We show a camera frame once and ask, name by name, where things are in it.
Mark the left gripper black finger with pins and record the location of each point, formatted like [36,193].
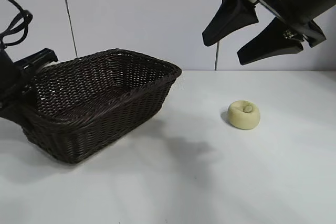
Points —
[13,112]

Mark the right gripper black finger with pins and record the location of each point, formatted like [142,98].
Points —
[233,16]
[270,44]

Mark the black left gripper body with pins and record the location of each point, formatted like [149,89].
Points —
[15,77]

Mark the pale yellow egg yolk pastry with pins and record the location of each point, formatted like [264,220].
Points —
[242,119]

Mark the dark brown woven basket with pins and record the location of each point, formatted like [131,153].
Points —
[105,119]

